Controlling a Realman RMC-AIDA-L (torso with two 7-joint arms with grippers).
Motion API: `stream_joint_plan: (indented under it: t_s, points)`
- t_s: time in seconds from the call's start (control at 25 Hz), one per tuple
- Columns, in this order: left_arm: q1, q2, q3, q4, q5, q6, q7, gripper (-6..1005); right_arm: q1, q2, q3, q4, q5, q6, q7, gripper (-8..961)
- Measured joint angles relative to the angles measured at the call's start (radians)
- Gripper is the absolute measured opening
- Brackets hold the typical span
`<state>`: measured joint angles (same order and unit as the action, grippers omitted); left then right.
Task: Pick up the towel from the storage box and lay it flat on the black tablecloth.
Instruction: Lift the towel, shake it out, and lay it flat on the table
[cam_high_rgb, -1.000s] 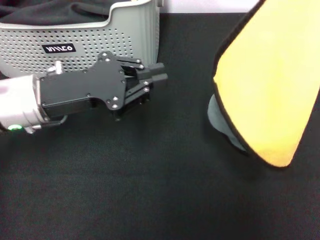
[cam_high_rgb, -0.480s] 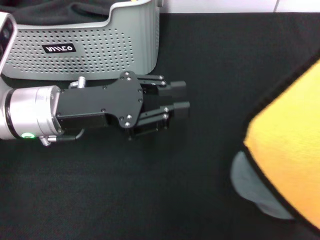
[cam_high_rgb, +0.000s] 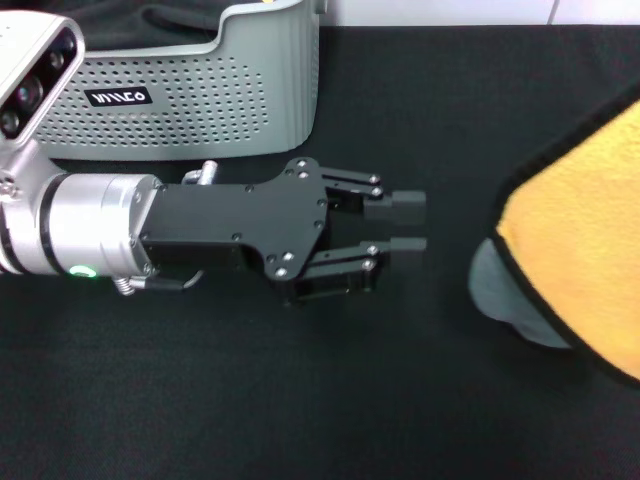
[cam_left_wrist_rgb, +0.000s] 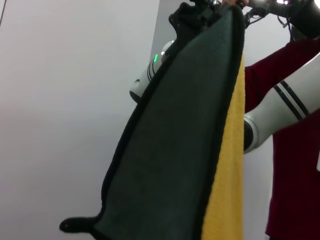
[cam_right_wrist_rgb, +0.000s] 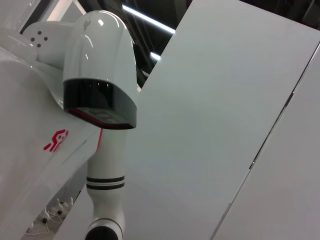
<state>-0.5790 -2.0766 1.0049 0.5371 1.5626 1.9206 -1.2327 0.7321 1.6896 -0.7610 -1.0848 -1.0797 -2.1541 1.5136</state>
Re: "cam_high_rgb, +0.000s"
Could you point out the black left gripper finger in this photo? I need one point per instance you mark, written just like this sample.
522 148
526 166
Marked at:
400 206

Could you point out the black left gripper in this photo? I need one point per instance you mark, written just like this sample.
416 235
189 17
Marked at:
240 215

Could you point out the yellow towel with black trim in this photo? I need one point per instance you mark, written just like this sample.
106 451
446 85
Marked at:
575 225

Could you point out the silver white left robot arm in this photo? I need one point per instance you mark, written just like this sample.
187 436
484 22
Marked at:
85 220

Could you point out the black tablecloth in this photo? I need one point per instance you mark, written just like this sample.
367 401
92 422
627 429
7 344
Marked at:
320 400

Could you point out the grey perforated plastic storage box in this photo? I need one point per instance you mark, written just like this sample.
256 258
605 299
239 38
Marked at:
200 110

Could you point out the black cloth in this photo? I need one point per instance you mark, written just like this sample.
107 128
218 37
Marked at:
150 25

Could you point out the left wrist camera housing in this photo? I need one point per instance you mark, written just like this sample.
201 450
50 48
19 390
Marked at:
35 60

